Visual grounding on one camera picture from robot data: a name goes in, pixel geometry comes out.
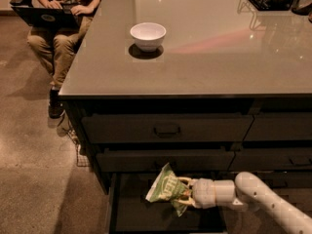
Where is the open bottom drawer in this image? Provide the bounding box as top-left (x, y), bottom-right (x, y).
top-left (106, 173), bottom-right (227, 234)

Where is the middle left drawer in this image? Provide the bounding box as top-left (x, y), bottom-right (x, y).
top-left (97, 149), bottom-right (234, 173)

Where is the top right drawer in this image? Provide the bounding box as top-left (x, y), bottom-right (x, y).
top-left (245, 112), bottom-right (312, 141)

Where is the bottom right drawer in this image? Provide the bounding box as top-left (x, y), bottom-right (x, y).
top-left (256, 172), bottom-right (312, 188)

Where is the green jalapeno chip bag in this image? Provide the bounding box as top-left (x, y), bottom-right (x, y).
top-left (145, 163), bottom-right (192, 216)

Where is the top left drawer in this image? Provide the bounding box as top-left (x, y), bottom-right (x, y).
top-left (81, 114), bottom-right (253, 143)

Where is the dark round object on counter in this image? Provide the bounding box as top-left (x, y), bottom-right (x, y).
top-left (292, 0), bottom-right (312, 16)

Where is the middle right drawer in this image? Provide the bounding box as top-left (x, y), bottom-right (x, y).
top-left (229, 147), bottom-right (312, 171)

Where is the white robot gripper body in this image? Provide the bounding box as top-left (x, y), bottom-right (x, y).
top-left (192, 178), bottom-right (236, 209)

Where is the wire rack on floor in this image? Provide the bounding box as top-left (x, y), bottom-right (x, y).
top-left (60, 122), bottom-right (90, 167)

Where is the white ceramic bowl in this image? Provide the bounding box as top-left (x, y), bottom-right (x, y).
top-left (130, 22), bottom-right (167, 52)

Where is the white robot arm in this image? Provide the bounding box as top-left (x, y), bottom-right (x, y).
top-left (178, 172), bottom-right (312, 234)

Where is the seated person in khakis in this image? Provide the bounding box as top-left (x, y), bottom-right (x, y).
top-left (27, 0), bottom-right (100, 119)

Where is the black laptop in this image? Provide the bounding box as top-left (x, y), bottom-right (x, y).
top-left (12, 6), bottom-right (82, 28)

